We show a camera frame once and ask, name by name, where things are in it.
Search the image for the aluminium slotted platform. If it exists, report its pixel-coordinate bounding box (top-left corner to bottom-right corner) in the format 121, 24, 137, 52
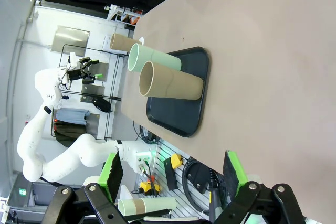
146, 140, 218, 221

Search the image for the tall pale green cup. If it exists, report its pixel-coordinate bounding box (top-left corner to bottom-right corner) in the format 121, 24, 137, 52
145, 197, 177, 214
127, 42, 182, 72
117, 199, 136, 216

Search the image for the blue cloth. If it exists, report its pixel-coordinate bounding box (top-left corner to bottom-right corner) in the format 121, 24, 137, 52
56, 108, 91, 125

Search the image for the black yellow enabling handle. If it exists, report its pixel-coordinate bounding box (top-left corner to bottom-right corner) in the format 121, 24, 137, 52
163, 153, 182, 191

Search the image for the grey bin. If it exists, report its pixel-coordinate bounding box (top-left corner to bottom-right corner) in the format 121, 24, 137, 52
7, 173, 57, 209

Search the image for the black plastic tray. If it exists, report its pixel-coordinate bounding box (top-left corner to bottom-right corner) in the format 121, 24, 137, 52
145, 46, 212, 138

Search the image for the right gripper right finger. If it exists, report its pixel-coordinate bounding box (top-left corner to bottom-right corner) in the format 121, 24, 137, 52
215, 150, 308, 224

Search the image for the dark olive cloth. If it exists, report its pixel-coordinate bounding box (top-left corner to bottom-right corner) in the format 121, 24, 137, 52
54, 123, 87, 148

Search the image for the yellow emergency stop box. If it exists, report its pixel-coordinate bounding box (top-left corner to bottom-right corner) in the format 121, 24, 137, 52
139, 180, 161, 196

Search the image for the steel wall plate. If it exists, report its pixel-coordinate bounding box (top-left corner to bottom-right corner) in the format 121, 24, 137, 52
51, 25, 91, 55

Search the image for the black bag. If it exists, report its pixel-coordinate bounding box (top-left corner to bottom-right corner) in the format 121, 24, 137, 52
91, 97, 112, 113

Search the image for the black cable bundle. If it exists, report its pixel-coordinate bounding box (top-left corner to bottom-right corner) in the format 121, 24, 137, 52
182, 158, 224, 213

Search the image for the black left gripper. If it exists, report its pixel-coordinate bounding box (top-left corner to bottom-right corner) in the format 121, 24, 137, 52
68, 57, 103, 84

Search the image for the tall brown cup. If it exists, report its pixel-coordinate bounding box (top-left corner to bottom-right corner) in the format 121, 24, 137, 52
109, 33, 142, 53
134, 198, 146, 214
138, 60, 204, 101

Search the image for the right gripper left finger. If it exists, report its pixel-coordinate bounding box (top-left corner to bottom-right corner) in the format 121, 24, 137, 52
46, 152, 127, 224

